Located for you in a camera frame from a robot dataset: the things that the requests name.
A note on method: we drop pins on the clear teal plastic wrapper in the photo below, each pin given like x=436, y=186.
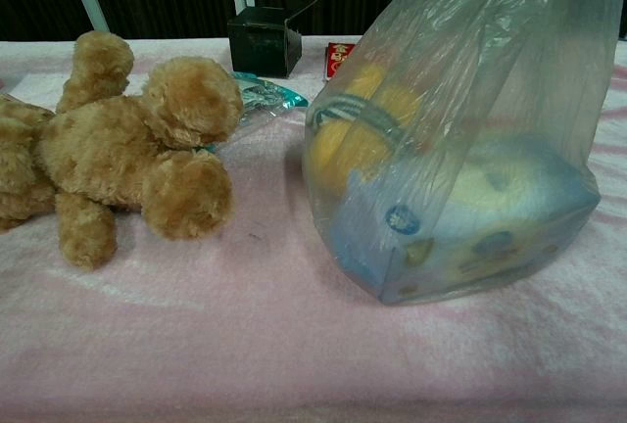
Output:
x=267, y=95

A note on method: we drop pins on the clear plastic bag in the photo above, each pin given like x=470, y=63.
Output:
x=514, y=75

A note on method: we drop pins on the brown plush teddy bear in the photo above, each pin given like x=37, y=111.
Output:
x=122, y=149

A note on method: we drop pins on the pink fleece blanket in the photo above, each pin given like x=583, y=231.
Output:
x=274, y=335

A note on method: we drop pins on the blue tissue pack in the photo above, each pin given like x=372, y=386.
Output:
x=490, y=222

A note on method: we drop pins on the small black cardboard box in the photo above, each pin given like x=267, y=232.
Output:
x=262, y=43

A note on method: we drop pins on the yellow plush toy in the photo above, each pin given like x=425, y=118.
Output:
x=362, y=114

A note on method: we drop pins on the red printed packet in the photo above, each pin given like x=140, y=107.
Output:
x=338, y=61

